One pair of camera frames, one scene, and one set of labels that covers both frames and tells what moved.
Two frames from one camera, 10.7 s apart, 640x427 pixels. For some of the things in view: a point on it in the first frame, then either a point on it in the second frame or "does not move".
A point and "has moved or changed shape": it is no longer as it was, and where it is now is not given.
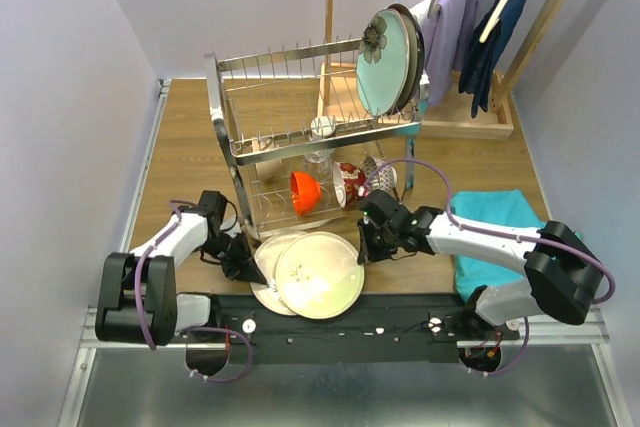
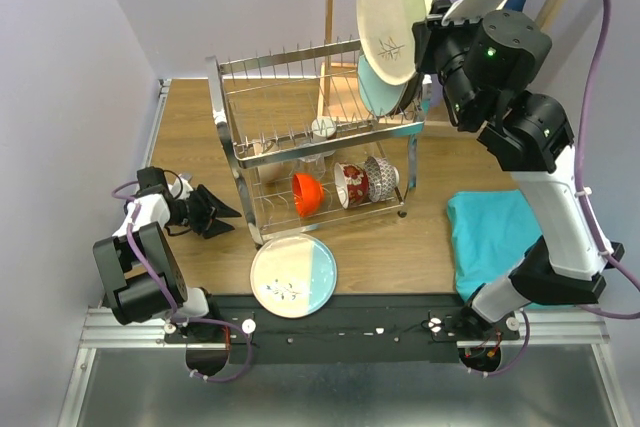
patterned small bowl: [380, 174] does not move
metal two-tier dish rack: [300, 146] does not move
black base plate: [383, 328] does not move
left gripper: [238, 260] -> [198, 210]
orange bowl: [306, 192] does not move
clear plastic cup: [320, 161] has moved or changed shape
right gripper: [366, 251] -> [428, 33]
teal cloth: [509, 207] does not move
